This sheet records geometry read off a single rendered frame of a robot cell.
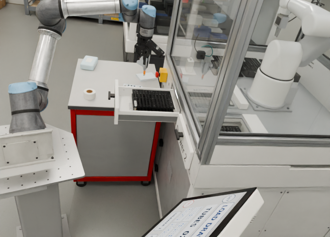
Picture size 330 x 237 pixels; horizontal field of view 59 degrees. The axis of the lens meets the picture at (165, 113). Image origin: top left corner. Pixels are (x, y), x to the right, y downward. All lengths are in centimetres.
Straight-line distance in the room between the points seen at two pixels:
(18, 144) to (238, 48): 94
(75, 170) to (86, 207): 84
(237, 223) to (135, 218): 145
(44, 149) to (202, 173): 69
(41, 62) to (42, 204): 70
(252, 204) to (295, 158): 61
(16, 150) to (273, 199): 120
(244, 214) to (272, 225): 100
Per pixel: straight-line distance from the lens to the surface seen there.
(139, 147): 201
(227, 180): 133
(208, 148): 116
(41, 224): 177
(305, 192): 164
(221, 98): 102
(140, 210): 220
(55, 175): 138
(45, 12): 152
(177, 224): 87
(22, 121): 138
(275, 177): 143
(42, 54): 158
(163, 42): 236
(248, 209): 80
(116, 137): 194
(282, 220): 177
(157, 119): 156
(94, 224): 213
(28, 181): 138
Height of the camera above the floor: 177
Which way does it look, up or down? 35 degrees down
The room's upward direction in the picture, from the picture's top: 10 degrees clockwise
